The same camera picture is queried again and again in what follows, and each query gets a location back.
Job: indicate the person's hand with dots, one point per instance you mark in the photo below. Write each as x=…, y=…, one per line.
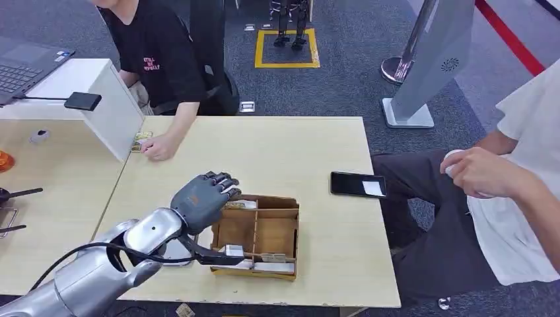
x=481, y=173
x=159, y=148

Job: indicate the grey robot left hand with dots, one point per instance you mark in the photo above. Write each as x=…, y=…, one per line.
x=199, y=201

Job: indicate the green gold printed card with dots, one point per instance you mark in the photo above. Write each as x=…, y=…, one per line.
x=141, y=135

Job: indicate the small white object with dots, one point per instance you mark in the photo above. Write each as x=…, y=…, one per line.
x=453, y=153

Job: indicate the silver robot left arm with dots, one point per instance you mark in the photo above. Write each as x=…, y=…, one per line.
x=87, y=275

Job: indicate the white card stack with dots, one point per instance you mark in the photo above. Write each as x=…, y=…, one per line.
x=273, y=267
x=240, y=264
x=243, y=204

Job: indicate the person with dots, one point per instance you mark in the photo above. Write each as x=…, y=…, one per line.
x=162, y=52
x=525, y=131

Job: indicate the wooden card box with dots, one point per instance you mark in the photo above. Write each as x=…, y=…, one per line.
x=271, y=236

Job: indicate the black power adapter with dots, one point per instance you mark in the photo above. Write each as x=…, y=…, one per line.
x=83, y=101

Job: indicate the silver floor socket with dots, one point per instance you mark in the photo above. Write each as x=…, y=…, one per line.
x=247, y=106
x=267, y=26
x=249, y=27

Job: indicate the pale wooden desk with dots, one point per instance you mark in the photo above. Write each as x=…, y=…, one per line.
x=284, y=144
x=65, y=197

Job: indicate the beige cardboard scrap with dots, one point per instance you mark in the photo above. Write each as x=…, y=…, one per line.
x=184, y=310

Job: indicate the black office chair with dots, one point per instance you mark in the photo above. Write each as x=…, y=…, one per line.
x=210, y=43

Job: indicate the small white round gadget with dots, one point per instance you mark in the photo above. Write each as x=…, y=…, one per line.
x=39, y=136

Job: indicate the grey kiosk stand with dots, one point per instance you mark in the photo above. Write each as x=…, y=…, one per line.
x=433, y=57

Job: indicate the black smartphone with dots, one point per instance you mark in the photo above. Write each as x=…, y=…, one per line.
x=350, y=183

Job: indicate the small shiny caster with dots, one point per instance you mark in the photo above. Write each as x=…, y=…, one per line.
x=444, y=303

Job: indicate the yellow floor tape square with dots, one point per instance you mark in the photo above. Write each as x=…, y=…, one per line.
x=284, y=65

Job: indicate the orange round object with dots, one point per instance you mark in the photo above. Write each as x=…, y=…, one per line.
x=5, y=162

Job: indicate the dark grey laptop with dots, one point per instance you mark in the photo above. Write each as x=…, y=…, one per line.
x=26, y=65

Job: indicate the thin black rod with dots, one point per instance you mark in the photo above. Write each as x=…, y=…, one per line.
x=13, y=229

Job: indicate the black humanoid robot legs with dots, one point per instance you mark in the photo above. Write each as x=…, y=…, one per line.
x=301, y=26

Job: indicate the black camera bracket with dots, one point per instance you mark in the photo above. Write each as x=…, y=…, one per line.
x=205, y=256

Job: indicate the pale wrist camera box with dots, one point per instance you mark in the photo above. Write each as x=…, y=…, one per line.
x=234, y=250

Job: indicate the chrome stanchion post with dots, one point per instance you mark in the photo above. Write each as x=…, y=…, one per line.
x=393, y=70

